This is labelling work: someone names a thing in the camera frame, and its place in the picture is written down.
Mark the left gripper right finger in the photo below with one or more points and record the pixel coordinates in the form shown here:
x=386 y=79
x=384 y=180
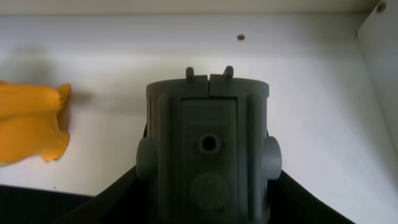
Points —
x=295 y=205

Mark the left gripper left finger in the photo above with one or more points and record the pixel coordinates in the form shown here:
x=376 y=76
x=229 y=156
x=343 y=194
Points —
x=124 y=202

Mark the yellow rubber duck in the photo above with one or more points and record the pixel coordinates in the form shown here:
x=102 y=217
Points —
x=28 y=124

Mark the white shelf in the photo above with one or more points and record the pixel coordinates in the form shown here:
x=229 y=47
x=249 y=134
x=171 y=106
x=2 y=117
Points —
x=311 y=93

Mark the grey and yellow toy truck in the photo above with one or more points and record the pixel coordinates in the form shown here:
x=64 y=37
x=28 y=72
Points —
x=208 y=124

